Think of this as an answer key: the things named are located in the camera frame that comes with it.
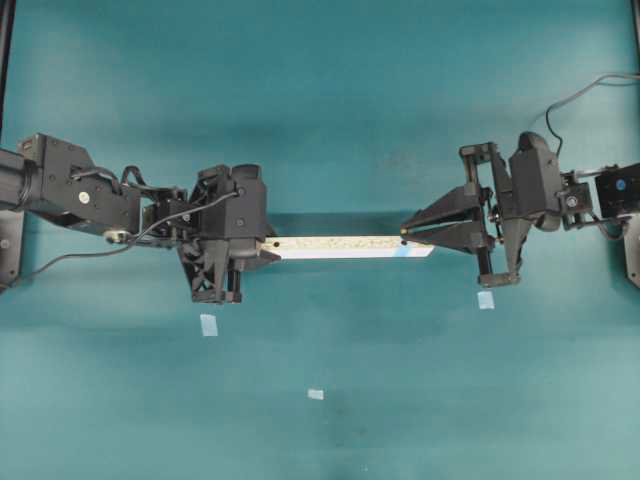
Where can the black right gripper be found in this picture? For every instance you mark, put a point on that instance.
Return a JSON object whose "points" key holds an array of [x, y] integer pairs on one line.
{"points": [[526, 188]]}

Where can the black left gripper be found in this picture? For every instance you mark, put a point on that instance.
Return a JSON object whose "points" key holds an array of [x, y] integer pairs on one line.
{"points": [[228, 233]]}

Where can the white wooden board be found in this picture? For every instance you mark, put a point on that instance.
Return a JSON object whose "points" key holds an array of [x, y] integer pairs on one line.
{"points": [[344, 247]]}

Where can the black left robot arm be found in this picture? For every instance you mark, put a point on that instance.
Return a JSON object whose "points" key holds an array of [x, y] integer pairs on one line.
{"points": [[59, 182]]}

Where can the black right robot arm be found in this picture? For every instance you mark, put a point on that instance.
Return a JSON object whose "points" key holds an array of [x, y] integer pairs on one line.
{"points": [[604, 198]]}

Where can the right blue tape marker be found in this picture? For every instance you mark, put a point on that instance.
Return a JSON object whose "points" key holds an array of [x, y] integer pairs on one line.
{"points": [[485, 300]]}

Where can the blue tape marker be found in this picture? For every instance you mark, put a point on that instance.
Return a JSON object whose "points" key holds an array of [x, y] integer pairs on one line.
{"points": [[315, 394], [485, 300], [209, 326]]}

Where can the left blue tape marker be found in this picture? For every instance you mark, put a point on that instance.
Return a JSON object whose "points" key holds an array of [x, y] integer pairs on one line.
{"points": [[209, 326]]}

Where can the middle blue tape marker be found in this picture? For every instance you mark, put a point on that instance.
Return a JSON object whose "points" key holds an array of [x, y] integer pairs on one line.
{"points": [[315, 394]]}

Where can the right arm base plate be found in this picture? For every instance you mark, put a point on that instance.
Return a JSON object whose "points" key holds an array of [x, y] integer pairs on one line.
{"points": [[631, 235]]}

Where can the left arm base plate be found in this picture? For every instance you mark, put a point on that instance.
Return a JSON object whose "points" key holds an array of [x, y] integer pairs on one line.
{"points": [[11, 234]]}

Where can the black left frame post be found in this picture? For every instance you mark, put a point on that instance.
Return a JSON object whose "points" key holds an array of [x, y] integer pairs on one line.
{"points": [[8, 9]]}

